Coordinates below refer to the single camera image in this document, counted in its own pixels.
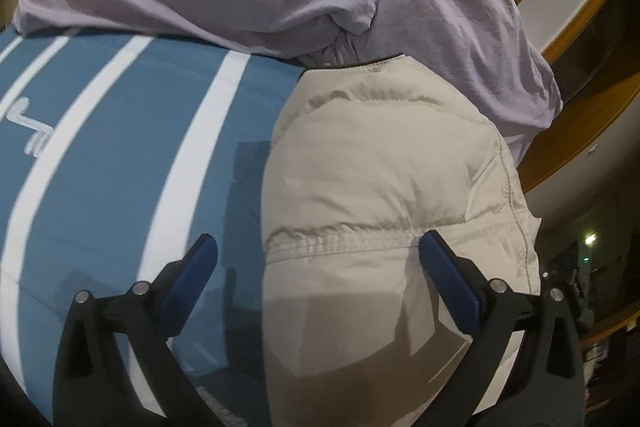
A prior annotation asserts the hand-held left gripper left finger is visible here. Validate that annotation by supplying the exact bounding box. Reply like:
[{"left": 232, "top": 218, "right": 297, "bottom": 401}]
[{"left": 52, "top": 233, "right": 220, "bottom": 427}]

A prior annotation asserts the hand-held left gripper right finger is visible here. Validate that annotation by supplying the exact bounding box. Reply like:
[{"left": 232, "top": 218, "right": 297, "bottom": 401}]
[{"left": 418, "top": 229, "right": 586, "bottom": 427}]

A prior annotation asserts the beige puffer jacket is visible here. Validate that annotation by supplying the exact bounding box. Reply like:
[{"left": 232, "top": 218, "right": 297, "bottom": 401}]
[{"left": 260, "top": 54, "right": 544, "bottom": 427}]

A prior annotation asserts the blue white striped bed sheet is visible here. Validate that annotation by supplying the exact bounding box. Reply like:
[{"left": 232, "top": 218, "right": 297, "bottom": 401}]
[{"left": 0, "top": 24, "right": 307, "bottom": 427}]

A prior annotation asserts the small lavender pillow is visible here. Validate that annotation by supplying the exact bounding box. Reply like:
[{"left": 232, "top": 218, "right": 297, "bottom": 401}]
[{"left": 299, "top": 0, "right": 564, "bottom": 164}]

